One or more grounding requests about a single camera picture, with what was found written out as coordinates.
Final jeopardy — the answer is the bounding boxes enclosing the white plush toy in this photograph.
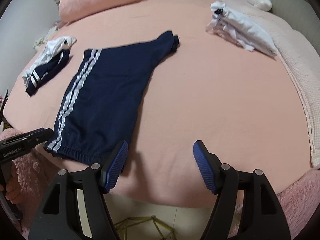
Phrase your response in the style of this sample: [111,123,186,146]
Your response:
[246,0,272,12]

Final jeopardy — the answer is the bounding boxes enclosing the pile of light clothes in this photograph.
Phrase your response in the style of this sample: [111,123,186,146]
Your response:
[32,21,67,50]

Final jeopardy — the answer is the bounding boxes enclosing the stack of folded white clothes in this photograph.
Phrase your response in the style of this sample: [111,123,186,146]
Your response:
[205,1,278,57]

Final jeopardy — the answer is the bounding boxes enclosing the person's left hand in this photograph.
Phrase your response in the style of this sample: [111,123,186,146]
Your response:
[6,172,21,205]

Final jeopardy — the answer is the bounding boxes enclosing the round bed pink sheet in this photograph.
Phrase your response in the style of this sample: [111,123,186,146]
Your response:
[0,0,315,209]

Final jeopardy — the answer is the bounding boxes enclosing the pink fluffy rug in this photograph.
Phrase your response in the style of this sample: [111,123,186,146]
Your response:
[0,127,320,240]

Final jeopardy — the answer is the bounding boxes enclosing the navy striped shorts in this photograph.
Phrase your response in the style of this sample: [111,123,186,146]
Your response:
[44,31,180,167]
[25,50,71,97]

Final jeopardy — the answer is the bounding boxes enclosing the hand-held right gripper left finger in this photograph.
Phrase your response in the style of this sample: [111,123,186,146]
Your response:
[27,140,129,240]

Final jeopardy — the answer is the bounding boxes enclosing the crumpled white clothes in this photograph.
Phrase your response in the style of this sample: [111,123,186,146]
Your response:
[22,36,77,85]

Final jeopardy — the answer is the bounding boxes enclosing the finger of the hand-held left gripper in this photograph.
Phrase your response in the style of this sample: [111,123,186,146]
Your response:
[0,127,54,166]

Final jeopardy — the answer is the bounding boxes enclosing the gold wire basket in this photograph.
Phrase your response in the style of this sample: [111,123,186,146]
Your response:
[112,215,175,240]

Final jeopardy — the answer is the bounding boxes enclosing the grey padded headboard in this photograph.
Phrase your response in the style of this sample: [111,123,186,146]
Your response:
[246,0,320,53]

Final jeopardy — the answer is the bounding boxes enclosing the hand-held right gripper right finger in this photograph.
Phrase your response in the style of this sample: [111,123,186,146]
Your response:
[192,140,292,240]

